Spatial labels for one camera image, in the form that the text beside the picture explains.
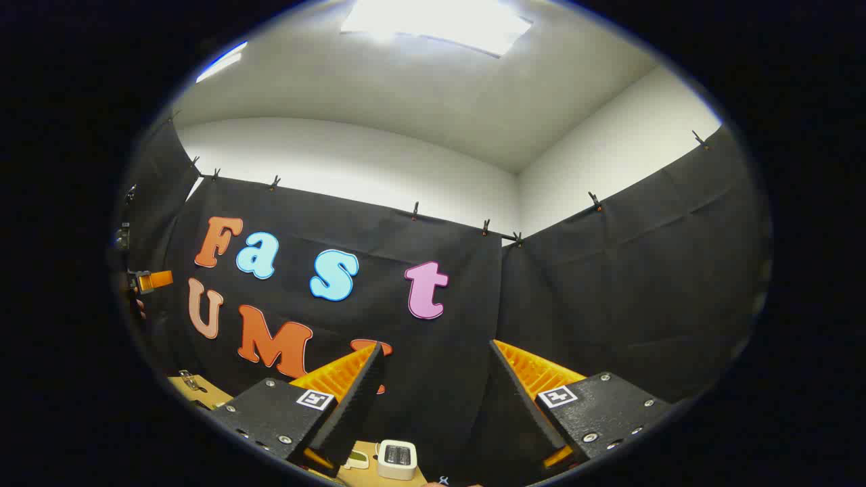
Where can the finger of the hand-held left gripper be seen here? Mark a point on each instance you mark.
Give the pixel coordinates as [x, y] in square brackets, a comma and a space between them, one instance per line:
[157, 279]

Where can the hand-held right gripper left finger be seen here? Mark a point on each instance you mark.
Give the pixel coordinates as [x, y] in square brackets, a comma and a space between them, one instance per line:
[355, 406]

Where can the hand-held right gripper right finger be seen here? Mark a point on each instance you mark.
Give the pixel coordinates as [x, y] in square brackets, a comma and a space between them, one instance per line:
[524, 412]

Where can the white divided dish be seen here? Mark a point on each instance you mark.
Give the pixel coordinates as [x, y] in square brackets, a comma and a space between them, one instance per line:
[357, 461]

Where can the white toaster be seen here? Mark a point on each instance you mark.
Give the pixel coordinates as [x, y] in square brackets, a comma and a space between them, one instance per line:
[397, 460]

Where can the black backdrop cloth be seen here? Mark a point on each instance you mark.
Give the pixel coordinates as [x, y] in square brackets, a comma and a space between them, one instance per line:
[575, 291]

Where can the narrow ceiling light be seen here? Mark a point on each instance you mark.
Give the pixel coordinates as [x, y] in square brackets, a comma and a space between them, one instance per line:
[222, 63]

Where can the row of black cloth clips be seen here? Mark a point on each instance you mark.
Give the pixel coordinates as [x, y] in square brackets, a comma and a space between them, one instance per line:
[415, 211]

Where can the large ceiling light panel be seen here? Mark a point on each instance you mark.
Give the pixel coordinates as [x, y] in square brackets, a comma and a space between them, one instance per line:
[440, 24]

